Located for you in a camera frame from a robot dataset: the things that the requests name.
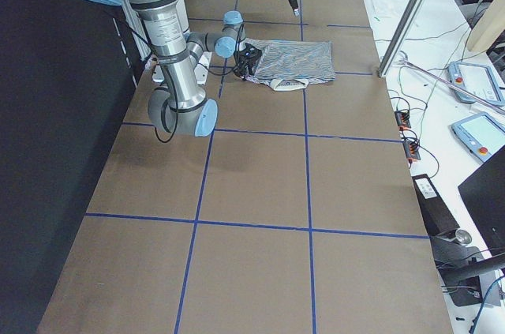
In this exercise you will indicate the near teach pendant tablet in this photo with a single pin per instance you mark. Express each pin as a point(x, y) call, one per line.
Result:
point(481, 134)

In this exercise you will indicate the navy white striped polo shirt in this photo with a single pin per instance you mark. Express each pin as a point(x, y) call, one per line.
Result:
point(286, 65)

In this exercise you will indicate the black power adapter box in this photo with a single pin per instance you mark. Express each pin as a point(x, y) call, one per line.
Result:
point(436, 216)

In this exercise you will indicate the clear plastic sheet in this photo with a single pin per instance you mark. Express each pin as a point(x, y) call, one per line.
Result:
point(389, 8)

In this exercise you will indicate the aluminium frame post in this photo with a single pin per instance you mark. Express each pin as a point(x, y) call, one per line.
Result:
point(403, 28)

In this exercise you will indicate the teach pendant tablet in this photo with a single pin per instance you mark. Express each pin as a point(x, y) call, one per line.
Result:
point(476, 79)
point(481, 134)

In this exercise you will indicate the far teach pendant tablet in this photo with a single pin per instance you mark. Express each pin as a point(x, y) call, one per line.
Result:
point(476, 79)

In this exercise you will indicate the black monitor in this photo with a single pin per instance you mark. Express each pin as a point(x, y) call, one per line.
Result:
point(483, 195)

